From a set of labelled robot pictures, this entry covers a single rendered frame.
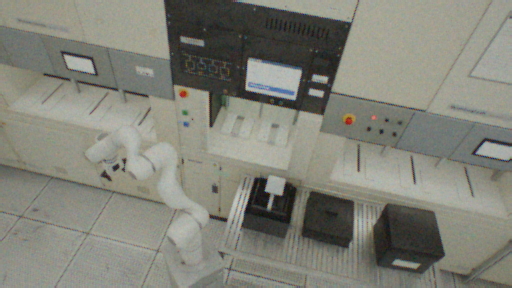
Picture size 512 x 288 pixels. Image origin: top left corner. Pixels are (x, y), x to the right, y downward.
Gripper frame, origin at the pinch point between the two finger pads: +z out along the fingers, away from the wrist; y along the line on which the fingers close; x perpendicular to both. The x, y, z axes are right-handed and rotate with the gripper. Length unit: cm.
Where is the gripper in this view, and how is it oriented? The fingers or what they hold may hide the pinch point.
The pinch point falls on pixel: (116, 174)
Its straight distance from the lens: 215.2
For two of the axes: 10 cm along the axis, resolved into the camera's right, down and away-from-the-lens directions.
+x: -7.8, -4.9, 3.7
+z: -0.8, 6.8, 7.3
